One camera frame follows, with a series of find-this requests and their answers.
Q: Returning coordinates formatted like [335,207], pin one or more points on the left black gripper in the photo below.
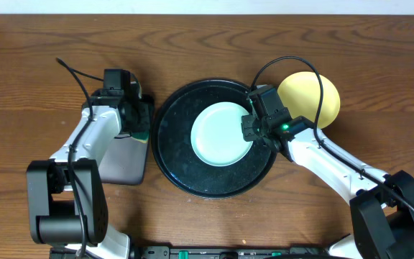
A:
[138,130]

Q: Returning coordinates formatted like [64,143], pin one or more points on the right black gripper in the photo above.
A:
[249,134]

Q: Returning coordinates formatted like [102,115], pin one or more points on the yellow plate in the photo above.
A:
[300,93]

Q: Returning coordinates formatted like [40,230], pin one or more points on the green yellow sponge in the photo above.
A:
[142,137]

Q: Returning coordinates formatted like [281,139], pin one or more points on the light blue plate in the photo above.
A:
[216,135]

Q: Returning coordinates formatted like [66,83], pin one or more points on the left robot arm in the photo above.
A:
[67,203]

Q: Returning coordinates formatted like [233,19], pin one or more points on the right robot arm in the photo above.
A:
[381,205]

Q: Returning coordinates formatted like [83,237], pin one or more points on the black rectangular water tray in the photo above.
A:
[125,158]

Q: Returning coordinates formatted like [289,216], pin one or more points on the black round tray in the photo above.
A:
[173,152]

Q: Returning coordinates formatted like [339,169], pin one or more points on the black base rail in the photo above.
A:
[162,252]

